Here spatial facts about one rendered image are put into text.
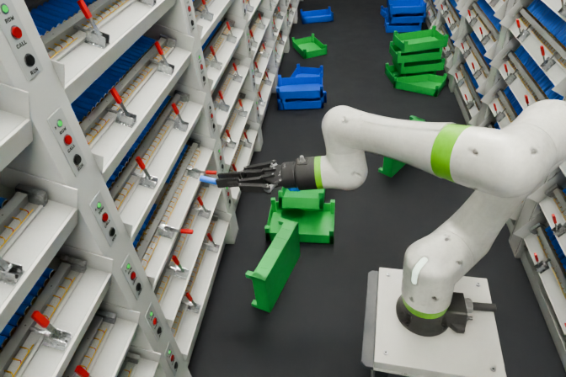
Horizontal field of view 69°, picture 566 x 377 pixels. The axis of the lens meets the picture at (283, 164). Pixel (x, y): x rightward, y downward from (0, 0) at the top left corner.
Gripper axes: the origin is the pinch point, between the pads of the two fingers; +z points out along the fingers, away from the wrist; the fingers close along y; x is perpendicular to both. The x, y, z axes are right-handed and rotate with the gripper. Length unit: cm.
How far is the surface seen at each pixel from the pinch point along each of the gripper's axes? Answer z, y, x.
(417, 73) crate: -76, -189, 70
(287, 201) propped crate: -3, -44, 51
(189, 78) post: 15.0, -29.5, -20.1
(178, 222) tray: 16.7, 8.1, 8.4
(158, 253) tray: 18.0, 20.5, 7.7
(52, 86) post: 9, 33, -50
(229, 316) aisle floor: 16, 6, 62
